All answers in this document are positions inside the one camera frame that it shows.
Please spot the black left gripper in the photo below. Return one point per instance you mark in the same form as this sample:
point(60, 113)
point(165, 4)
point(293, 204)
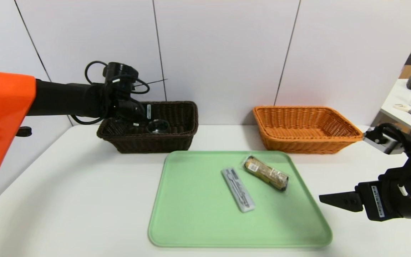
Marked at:
point(148, 111)

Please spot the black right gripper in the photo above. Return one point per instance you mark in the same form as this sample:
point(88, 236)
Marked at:
point(375, 201)

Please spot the glass cup with black holder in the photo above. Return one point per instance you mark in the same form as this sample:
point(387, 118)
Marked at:
point(159, 126)

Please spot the plastic food roll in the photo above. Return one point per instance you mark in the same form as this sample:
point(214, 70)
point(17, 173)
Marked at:
point(267, 174)

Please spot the grey translucent cutlery case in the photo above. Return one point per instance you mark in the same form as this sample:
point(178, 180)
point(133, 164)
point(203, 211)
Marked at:
point(239, 191)

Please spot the dark brown wicker basket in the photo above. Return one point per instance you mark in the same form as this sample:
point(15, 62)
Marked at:
point(155, 144)

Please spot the orange wicker basket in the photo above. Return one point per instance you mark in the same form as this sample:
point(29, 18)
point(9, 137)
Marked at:
point(298, 144)

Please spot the white round-edged side table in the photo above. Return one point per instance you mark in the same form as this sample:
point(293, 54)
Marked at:
point(400, 103)

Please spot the green plastic tray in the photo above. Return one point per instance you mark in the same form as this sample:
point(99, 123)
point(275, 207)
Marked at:
point(205, 221)

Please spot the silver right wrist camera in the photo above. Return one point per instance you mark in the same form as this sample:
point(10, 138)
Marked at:
point(384, 142)

